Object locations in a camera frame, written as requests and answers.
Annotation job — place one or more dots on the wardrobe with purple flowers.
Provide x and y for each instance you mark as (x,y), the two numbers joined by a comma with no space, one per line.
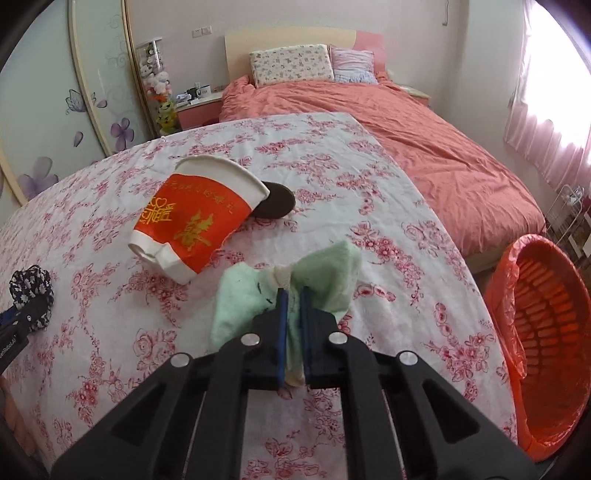
(55,101)

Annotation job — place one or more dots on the plush toy display case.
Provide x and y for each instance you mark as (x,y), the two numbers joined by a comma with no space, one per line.
(157,87)

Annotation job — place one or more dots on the pink striped pillow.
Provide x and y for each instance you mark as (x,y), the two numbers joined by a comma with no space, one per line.
(353,64)

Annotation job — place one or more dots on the white mug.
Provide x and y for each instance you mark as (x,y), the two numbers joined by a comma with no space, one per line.
(204,92)

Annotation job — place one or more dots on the brown round lid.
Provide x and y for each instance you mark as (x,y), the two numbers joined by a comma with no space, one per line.
(277,203)

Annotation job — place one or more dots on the bed with pink cover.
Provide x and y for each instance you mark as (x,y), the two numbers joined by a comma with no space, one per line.
(438,161)

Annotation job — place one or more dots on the red paper cup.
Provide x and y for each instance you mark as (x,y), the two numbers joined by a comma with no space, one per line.
(198,221)

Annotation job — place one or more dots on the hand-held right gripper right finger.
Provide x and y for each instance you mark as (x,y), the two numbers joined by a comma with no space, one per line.
(305,332)

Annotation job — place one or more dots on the cream nightstand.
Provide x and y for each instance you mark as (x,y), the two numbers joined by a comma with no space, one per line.
(413,91)

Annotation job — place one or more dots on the floral print pillow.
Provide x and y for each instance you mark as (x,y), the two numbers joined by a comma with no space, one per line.
(291,67)

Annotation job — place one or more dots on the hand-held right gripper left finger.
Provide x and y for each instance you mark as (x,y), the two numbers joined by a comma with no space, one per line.
(282,332)

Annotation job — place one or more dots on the pink curtain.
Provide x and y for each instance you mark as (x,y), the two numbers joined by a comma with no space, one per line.
(549,106)

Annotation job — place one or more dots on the white wall socket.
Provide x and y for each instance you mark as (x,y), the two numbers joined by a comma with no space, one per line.
(202,31)

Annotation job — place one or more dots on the orange laundry basket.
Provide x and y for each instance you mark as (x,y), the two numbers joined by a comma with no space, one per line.
(501,300)

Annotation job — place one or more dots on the black floral cloth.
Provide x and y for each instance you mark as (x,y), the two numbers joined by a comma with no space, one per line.
(30,282)

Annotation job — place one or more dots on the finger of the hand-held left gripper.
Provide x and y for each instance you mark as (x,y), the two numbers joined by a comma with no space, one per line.
(9,318)
(30,316)

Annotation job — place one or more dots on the light green cloth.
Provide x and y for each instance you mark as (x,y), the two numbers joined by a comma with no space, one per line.
(240,295)

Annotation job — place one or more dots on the pink nightstand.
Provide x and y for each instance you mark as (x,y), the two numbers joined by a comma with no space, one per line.
(198,115)

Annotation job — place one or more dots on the cream and pink headboard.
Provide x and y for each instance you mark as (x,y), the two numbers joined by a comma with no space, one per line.
(277,39)

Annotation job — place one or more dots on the orange plastic basket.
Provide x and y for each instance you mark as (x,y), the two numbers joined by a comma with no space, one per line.
(549,323)

